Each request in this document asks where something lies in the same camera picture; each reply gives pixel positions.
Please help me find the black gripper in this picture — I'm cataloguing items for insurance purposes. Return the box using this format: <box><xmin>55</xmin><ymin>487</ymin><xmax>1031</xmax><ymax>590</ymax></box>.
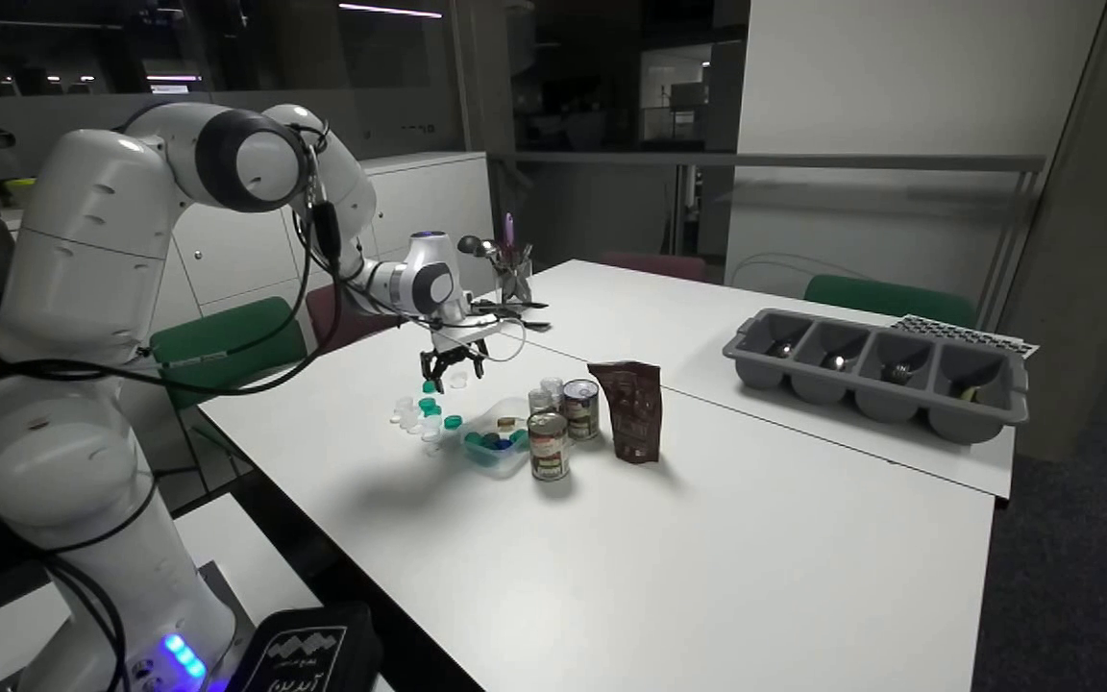
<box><xmin>413</xmin><ymin>327</ymin><xmax>495</xmax><ymax>391</ymax></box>

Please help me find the clear plastic container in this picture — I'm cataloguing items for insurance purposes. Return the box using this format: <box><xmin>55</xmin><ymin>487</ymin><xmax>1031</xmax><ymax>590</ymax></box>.
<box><xmin>451</xmin><ymin>397</ymin><xmax>538</xmax><ymax>485</ymax></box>

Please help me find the small glass jar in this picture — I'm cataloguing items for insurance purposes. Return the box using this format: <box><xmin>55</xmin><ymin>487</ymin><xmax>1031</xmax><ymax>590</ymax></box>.
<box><xmin>522</xmin><ymin>379</ymin><xmax>565</xmax><ymax>419</ymax></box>

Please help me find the glass utensil holder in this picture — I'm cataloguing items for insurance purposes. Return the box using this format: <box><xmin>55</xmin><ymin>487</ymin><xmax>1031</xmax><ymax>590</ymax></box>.
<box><xmin>493</xmin><ymin>262</ymin><xmax>533</xmax><ymax>313</ymax></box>

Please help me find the metal ladle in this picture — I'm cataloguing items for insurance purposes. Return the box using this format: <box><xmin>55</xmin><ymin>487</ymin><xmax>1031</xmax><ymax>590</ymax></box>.
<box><xmin>453</xmin><ymin>232</ymin><xmax>506</xmax><ymax>278</ymax></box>

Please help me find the metal tin can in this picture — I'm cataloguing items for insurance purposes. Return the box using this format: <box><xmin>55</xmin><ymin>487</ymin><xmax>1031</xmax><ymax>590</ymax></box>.
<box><xmin>556</xmin><ymin>376</ymin><xmax>608</xmax><ymax>446</ymax></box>

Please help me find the white cabinet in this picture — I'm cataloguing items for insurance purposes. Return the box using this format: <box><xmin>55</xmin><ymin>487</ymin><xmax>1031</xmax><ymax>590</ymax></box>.
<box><xmin>10</xmin><ymin>145</ymin><xmax>501</xmax><ymax>337</ymax></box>

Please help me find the brown foil pouch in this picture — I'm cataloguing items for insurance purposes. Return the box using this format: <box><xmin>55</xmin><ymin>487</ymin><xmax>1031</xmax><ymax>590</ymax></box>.
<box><xmin>583</xmin><ymin>359</ymin><xmax>670</xmax><ymax>470</ymax></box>

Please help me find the green chair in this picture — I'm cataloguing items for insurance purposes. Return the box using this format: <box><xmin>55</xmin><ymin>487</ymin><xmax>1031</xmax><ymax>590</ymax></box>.
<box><xmin>147</xmin><ymin>294</ymin><xmax>316</xmax><ymax>415</ymax></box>
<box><xmin>800</xmin><ymin>271</ymin><xmax>981</xmax><ymax>331</ymax></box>

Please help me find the black control box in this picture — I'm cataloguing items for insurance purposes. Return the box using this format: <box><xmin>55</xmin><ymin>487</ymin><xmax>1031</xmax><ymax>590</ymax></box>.
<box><xmin>228</xmin><ymin>601</ymin><xmax>389</xmax><ymax>692</ymax></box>

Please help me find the grey handrail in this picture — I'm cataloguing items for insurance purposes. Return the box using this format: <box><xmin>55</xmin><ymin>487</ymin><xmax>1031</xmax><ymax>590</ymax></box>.
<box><xmin>495</xmin><ymin>145</ymin><xmax>1053</xmax><ymax>176</ymax></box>

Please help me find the grey cutlery tray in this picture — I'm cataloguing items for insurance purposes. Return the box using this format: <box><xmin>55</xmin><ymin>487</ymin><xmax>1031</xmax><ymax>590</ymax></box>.
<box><xmin>718</xmin><ymin>305</ymin><xmax>1034</xmax><ymax>446</ymax></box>

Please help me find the grey perforated lid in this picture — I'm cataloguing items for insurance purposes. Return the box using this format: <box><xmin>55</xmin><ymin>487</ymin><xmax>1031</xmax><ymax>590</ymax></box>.
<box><xmin>889</xmin><ymin>313</ymin><xmax>1040</xmax><ymax>365</ymax></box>

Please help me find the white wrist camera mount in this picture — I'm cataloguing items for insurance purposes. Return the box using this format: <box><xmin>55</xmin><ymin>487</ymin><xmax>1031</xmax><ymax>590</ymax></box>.
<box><xmin>426</xmin><ymin>313</ymin><xmax>506</xmax><ymax>350</ymax></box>

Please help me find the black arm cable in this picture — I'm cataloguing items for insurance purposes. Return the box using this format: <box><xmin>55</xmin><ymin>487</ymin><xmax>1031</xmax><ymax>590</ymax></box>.
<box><xmin>0</xmin><ymin>185</ymin><xmax>376</xmax><ymax>397</ymax></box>

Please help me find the black cable bundle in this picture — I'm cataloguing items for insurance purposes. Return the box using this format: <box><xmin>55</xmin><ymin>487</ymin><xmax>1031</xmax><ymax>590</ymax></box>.
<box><xmin>39</xmin><ymin>546</ymin><xmax>138</xmax><ymax>692</ymax></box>

